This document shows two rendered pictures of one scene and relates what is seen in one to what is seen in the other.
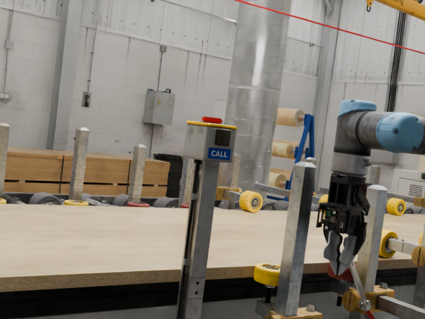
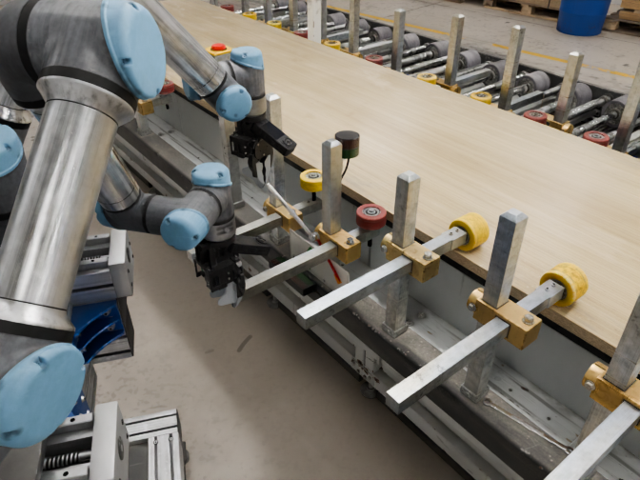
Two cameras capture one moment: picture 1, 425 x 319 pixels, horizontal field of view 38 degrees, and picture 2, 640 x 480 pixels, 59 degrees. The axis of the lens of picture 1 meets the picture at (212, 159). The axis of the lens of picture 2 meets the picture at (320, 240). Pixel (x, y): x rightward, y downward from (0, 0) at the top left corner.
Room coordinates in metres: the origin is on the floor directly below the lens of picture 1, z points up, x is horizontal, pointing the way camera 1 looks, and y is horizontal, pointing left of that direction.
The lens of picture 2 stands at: (1.42, -1.61, 1.69)
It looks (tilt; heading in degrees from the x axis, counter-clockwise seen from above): 35 degrees down; 89
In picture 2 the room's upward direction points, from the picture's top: 1 degrees counter-clockwise
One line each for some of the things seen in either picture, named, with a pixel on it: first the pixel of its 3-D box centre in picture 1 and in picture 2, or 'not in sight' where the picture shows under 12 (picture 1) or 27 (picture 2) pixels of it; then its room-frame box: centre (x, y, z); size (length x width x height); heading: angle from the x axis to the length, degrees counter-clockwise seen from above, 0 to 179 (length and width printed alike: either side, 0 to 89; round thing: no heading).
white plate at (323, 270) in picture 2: not in sight; (317, 264); (1.44, -0.39, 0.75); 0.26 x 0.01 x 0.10; 127
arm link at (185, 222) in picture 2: not in sight; (183, 218); (1.18, -0.73, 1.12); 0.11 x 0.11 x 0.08; 74
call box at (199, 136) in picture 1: (209, 143); (220, 62); (1.17, 0.01, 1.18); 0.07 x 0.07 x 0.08; 37
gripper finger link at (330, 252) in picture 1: (330, 252); (258, 169); (1.29, -0.27, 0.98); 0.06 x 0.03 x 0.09; 147
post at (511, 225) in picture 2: not in sight; (491, 314); (1.78, -0.80, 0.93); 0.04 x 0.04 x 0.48; 37
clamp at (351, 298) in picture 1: (367, 299); (337, 241); (1.49, -0.42, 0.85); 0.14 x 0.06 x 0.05; 127
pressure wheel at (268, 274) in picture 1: (269, 289); (313, 190); (1.43, -0.17, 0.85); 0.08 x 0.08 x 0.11
